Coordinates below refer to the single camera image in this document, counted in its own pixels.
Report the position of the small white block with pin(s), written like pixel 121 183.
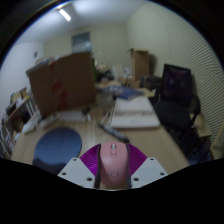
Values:
pixel 30 125

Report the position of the large brown cardboard box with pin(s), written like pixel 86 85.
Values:
pixel 63 83

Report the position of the ceiling light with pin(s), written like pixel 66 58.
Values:
pixel 64 14

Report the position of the cluttered shelf unit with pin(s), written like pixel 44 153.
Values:
pixel 15 113

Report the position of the white book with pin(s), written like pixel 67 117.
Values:
pixel 135 115

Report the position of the black office chair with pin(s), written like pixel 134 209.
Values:
pixel 175 106

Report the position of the tall brown cardboard box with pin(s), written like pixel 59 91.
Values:
pixel 140 65

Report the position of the white paper sheet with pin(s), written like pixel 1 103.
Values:
pixel 71 115

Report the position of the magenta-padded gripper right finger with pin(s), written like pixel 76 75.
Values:
pixel 150 170

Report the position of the round blue mouse pad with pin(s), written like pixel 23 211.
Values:
pixel 56 146

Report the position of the glass-panelled door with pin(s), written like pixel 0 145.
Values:
pixel 81 41

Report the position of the blue book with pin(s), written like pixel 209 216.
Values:
pixel 125 91

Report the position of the pink computer mouse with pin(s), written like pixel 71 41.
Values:
pixel 114 163

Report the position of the white remote control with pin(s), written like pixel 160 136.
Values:
pixel 49 120

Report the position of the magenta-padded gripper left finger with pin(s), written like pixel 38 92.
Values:
pixel 75 170

